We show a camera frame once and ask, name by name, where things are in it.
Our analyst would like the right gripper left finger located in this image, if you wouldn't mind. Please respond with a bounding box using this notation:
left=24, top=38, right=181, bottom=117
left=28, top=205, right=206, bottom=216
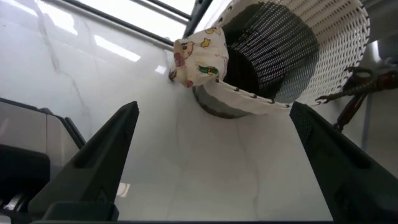
left=27, top=101, right=140, bottom=222

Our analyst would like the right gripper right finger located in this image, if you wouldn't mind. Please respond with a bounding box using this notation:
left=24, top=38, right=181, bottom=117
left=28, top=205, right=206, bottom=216
left=289, top=101, right=398, bottom=224

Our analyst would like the white laundry basket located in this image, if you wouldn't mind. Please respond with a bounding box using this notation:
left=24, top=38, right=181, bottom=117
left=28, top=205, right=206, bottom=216
left=192, top=0, right=371, bottom=119

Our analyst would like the black clothes rack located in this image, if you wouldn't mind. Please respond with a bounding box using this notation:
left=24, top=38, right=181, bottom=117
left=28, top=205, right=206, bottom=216
left=60, top=0, right=215, bottom=47

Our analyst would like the brown wooden stand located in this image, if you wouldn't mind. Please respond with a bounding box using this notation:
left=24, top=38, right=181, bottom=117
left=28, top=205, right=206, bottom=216
left=315, top=65, right=398, bottom=133

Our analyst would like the cream printed garment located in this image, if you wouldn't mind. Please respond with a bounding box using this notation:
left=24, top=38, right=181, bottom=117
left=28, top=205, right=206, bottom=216
left=169, top=26, right=230, bottom=88

